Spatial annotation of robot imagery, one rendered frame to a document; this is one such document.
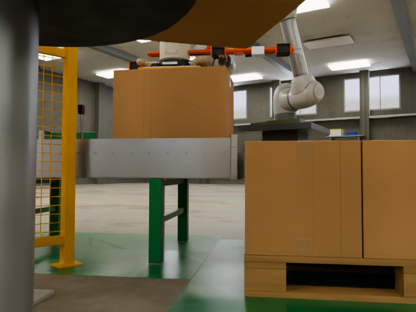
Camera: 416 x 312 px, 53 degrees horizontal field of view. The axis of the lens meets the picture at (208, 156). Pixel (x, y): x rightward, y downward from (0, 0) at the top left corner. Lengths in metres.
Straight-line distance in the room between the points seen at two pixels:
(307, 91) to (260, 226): 1.46
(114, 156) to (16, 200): 1.70
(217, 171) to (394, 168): 0.79
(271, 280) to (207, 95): 1.03
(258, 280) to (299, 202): 0.31
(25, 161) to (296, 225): 1.21
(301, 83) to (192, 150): 1.10
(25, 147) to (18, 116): 0.03
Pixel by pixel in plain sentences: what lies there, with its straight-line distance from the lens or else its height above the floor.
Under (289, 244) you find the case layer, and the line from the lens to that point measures 1.51.
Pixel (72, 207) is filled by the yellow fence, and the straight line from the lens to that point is 2.07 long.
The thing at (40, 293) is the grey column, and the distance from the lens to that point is 1.62.
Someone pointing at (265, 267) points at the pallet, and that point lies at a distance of 1.52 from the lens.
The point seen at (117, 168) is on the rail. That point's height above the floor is 0.45.
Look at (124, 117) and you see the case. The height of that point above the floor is 0.72.
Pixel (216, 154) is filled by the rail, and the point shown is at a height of 0.52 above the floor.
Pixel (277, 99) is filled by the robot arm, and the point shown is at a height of 0.94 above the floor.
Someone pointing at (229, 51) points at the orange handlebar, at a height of 1.09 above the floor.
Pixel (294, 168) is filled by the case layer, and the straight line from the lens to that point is 1.49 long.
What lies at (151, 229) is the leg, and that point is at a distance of 2.03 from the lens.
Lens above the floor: 0.43
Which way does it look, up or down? 2 degrees up
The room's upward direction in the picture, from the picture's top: straight up
